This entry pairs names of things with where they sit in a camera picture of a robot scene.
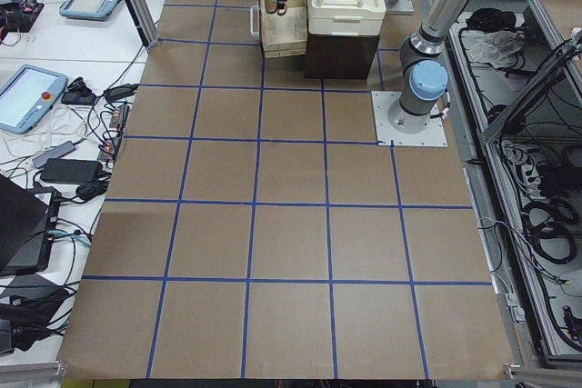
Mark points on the black power adapter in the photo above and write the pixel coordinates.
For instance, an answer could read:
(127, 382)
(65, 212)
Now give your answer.
(70, 171)

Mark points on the wooden drawer with white handle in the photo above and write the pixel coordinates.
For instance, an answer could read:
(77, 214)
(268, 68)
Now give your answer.
(280, 35)

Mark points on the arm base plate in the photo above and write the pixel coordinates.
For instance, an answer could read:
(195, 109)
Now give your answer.
(395, 127)

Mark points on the near teach pendant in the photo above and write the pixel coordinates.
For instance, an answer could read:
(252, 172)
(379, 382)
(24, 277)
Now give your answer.
(27, 96)

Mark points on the far teach pendant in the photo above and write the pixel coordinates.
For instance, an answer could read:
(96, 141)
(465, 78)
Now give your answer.
(92, 10)

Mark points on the dark brown drawer cabinet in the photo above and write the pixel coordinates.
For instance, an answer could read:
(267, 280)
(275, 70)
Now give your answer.
(339, 56)

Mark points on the teach pendant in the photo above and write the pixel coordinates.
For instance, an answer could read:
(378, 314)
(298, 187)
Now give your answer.
(27, 96)
(92, 10)

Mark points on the black laptop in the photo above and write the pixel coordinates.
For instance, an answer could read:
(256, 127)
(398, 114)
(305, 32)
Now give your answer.
(28, 218)

